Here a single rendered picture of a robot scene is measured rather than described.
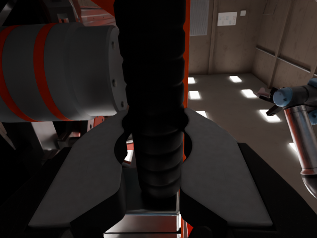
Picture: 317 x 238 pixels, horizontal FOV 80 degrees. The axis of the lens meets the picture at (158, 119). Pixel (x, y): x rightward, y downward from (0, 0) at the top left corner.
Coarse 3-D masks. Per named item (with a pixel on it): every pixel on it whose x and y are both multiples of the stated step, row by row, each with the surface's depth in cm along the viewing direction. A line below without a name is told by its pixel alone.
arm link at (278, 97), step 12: (276, 96) 81; (288, 96) 76; (300, 96) 77; (288, 108) 78; (300, 108) 76; (288, 120) 79; (300, 120) 75; (300, 132) 75; (312, 132) 74; (300, 144) 75; (312, 144) 73; (300, 156) 75; (312, 156) 72; (312, 168) 72; (312, 180) 71; (312, 192) 73
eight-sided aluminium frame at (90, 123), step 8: (48, 0) 43; (56, 0) 43; (64, 0) 43; (72, 0) 44; (48, 8) 45; (56, 8) 45; (64, 8) 45; (72, 8) 45; (80, 8) 48; (56, 16) 46; (64, 16) 46; (72, 16) 45; (80, 16) 48; (88, 120) 51; (72, 128) 51; (88, 128) 51
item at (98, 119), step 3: (96, 117) 57; (99, 117) 60; (102, 117) 63; (81, 120) 56; (96, 120) 57; (99, 120) 59; (102, 120) 62; (96, 123) 57; (99, 123) 59; (93, 126) 55
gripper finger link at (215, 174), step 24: (192, 120) 10; (192, 144) 9; (216, 144) 9; (192, 168) 7; (216, 168) 7; (240, 168) 7; (192, 192) 6; (216, 192) 6; (240, 192) 6; (192, 216) 7; (216, 216) 6; (240, 216) 6; (264, 216) 6
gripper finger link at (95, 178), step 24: (120, 120) 11; (96, 144) 9; (120, 144) 10; (72, 168) 8; (96, 168) 8; (120, 168) 8; (48, 192) 7; (72, 192) 7; (96, 192) 7; (120, 192) 7; (48, 216) 6; (72, 216) 6; (96, 216) 6; (120, 216) 7
